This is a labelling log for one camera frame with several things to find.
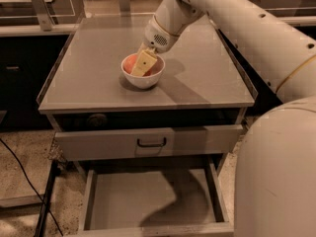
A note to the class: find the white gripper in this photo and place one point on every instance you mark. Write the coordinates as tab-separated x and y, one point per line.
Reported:
156	37

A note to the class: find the red apple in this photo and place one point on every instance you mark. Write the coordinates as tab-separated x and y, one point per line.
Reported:
129	62

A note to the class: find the white ceramic bowl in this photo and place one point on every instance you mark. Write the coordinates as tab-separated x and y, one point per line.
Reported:
147	81

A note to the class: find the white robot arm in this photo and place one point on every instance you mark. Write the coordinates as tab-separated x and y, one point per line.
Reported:
275	180

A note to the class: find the grey metal drawer cabinet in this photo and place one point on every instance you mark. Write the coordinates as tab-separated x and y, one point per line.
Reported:
195	108

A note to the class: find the grey top drawer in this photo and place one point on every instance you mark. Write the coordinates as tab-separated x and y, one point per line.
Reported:
121	144

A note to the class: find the open grey middle drawer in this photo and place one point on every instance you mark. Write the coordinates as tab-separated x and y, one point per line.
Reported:
154	197

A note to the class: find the dark counter cabinets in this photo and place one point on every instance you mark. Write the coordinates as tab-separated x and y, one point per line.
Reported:
29	79

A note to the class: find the black metal floor bar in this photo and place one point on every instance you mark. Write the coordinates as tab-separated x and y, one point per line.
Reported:
45	205

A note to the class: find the black drawer handle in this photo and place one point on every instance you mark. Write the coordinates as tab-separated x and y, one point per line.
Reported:
151	145

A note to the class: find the left metal railing post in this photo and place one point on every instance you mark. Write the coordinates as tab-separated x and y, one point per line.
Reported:
45	21

